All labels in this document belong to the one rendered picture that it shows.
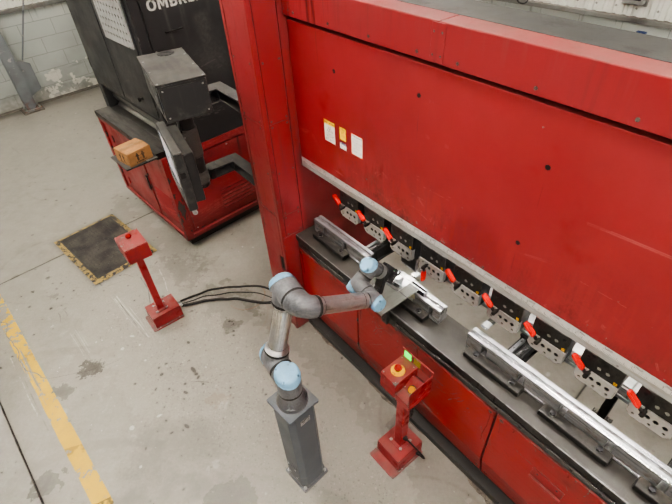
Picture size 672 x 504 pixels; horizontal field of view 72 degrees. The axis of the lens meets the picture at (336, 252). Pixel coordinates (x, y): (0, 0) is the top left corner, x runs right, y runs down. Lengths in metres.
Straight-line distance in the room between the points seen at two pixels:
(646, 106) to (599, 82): 0.13
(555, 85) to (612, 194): 0.35
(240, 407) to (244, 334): 0.61
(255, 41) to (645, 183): 1.71
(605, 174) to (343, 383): 2.25
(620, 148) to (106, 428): 3.17
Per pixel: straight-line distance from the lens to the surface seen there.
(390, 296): 2.40
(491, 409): 2.36
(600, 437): 2.24
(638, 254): 1.62
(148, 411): 3.46
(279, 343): 2.13
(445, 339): 2.41
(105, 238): 4.98
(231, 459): 3.12
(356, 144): 2.27
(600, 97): 1.47
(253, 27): 2.39
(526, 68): 1.56
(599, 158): 1.54
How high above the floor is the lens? 2.75
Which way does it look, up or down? 41 degrees down
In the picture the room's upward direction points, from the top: 4 degrees counter-clockwise
